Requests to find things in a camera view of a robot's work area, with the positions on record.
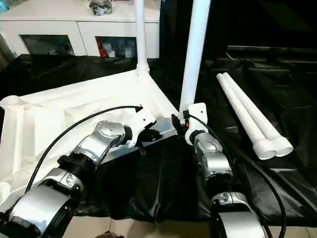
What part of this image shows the white plastic table leg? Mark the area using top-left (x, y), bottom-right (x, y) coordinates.
top-left (133, 0), bottom-right (150, 73)
top-left (178, 0), bottom-right (212, 113)
top-left (221, 72), bottom-right (295, 158)
top-left (215, 73), bottom-right (278, 161)

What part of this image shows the white plastic table top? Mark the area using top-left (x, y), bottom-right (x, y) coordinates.
top-left (0, 69), bottom-right (181, 207)

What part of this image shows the black glossy mat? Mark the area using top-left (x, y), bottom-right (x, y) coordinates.
top-left (0, 53), bottom-right (317, 228)

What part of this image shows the dark robot foot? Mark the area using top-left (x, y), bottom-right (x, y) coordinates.
top-left (97, 230), bottom-right (119, 238)

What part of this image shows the long black bar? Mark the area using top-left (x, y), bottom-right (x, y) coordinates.
top-left (226, 45), bottom-right (317, 55)

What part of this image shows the white cabinet with glass doors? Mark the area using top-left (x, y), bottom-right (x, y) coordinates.
top-left (0, 0), bottom-right (161, 60)

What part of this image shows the grey curtain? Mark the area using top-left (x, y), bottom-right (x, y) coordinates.
top-left (0, 31), bottom-right (16, 72)

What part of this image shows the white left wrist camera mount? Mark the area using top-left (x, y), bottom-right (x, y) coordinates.
top-left (126, 104), bottom-right (157, 150)

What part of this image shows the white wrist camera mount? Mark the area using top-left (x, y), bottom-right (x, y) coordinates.
top-left (126, 104), bottom-right (157, 150)
top-left (182, 103), bottom-right (208, 146)

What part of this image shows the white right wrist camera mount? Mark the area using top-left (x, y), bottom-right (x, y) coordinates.
top-left (182, 103), bottom-right (208, 146)

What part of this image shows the black left wrist camera cable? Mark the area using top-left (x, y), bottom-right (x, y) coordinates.
top-left (24, 104), bottom-right (144, 194)

